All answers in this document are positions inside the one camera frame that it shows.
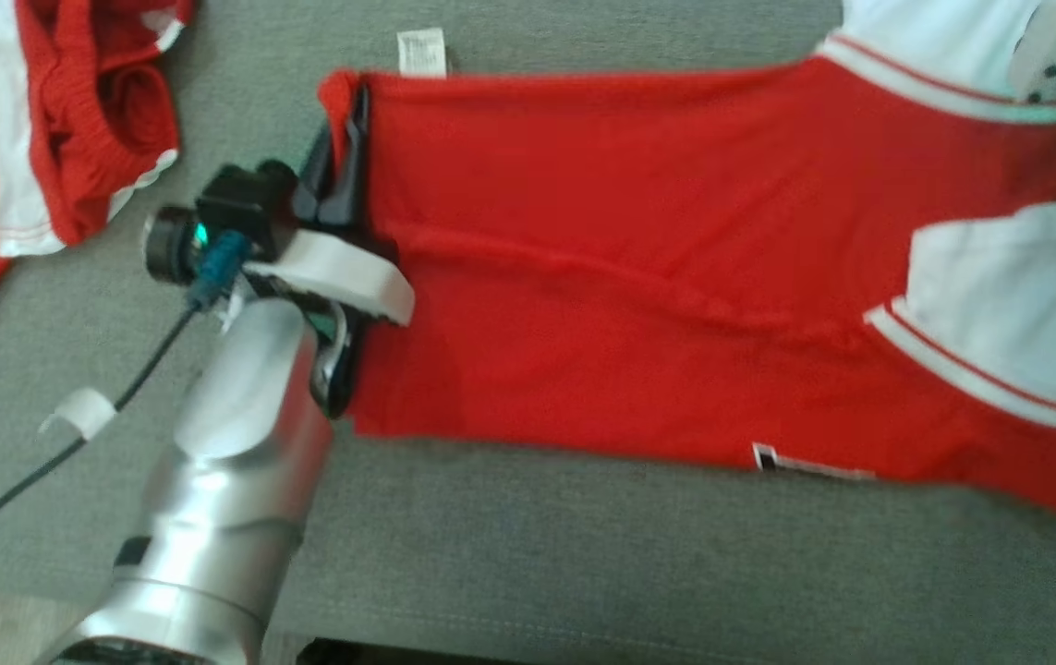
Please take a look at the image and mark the red jersey white sleeves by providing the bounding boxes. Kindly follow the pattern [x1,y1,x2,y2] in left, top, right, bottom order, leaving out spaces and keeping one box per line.
[317,0,1056,533]

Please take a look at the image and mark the grey fabric sofa seat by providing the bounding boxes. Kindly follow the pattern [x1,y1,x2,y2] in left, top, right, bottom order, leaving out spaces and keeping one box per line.
[0,0,1056,665]

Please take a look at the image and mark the red shorts white stripe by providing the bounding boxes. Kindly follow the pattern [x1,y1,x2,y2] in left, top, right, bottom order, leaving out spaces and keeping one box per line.
[0,0,197,339]

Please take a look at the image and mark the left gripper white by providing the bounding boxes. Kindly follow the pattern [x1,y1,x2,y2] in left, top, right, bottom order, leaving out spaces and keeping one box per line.
[241,84,417,422]

